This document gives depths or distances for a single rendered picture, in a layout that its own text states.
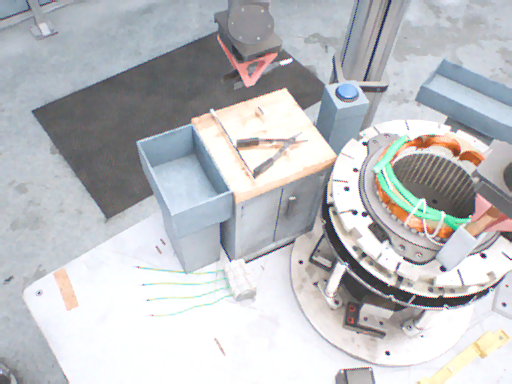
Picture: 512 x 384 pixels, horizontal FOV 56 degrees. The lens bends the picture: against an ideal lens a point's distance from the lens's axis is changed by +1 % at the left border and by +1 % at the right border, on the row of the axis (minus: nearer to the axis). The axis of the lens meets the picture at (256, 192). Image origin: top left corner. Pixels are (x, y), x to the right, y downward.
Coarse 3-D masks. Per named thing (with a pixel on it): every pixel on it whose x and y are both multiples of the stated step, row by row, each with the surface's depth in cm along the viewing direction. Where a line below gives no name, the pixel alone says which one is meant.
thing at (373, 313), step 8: (368, 296) 90; (360, 304) 93; (368, 304) 89; (376, 304) 89; (384, 304) 89; (392, 304) 89; (360, 312) 92; (368, 312) 92; (376, 312) 91; (384, 312) 90; (392, 312) 89; (360, 320) 91; (368, 320) 91; (376, 320) 91; (384, 320) 91; (376, 328) 91; (384, 328) 90
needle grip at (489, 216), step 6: (486, 210) 59; (492, 210) 59; (498, 210) 59; (480, 216) 60; (486, 216) 59; (492, 216) 59; (498, 216) 59; (474, 222) 61; (480, 222) 60; (486, 222) 60; (492, 222) 60; (468, 228) 63; (474, 228) 62; (480, 228) 61; (474, 234) 62
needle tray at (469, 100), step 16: (448, 64) 101; (432, 80) 103; (448, 80) 103; (464, 80) 101; (480, 80) 99; (416, 96) 98; (432, 96) 96; (448, 96) 94; (464, 96) 100; (480, 96) 101; (496, 96) 100; (448, 112) 96; (464, 112) 94; (480, 112) 92; (496, 112) 98; (464, 128) 98; (480, 128) 95; (496, 128) 93
